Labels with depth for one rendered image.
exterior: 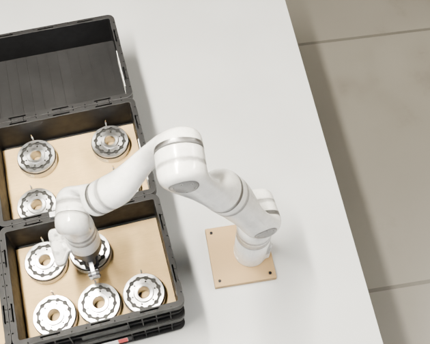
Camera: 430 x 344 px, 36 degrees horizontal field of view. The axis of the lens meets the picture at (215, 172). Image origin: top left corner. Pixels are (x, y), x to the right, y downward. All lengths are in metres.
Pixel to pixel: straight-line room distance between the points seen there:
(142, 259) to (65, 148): 0.40
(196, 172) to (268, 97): 0.98
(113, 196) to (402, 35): 2.24
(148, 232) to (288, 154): 0.52
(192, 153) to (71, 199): 0.33
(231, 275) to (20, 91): 0.81
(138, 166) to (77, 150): 0.64
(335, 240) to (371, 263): 0.78
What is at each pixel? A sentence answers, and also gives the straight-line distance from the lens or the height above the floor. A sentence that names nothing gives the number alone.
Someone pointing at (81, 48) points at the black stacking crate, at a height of 0.83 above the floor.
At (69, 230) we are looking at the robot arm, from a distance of 1.36.
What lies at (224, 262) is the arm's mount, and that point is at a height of 0.72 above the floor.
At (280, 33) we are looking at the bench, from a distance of 2.25.
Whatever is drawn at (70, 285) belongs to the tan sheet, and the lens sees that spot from 1.70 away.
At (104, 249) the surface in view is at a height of 0.86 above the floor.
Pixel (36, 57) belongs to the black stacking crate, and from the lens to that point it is 2.06.
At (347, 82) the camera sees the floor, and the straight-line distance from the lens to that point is 3.05.
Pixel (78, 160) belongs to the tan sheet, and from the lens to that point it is 1.84.
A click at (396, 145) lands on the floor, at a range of 2.92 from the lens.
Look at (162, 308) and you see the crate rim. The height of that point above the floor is 0.93.
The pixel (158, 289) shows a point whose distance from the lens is 1.64.
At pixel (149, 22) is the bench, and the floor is 0.70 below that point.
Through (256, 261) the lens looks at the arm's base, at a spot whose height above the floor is 0.76.
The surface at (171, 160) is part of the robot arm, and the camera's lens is 1.14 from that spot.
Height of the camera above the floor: 2.42
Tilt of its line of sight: 63 degrees down
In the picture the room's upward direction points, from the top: 3 degrees clockwise
